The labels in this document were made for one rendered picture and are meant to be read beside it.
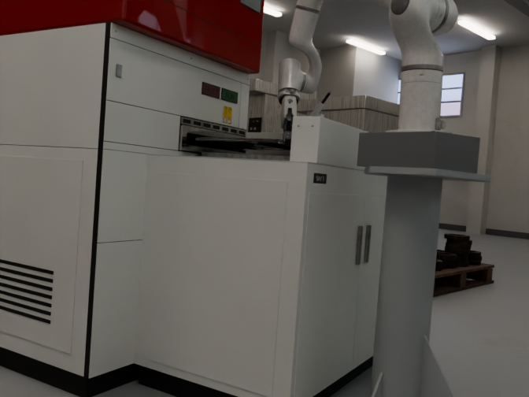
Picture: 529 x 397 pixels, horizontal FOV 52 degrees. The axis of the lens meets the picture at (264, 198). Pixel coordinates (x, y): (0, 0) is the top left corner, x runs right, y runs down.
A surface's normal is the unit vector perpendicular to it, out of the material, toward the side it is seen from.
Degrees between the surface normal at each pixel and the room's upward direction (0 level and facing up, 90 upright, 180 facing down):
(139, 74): 90
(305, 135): 90
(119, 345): 90
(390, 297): 90
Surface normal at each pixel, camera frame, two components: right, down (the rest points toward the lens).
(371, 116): 0.69, 0.07
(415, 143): -0.73, -0.03
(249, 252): -0.51, -0.01
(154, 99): 0.85, 0.07
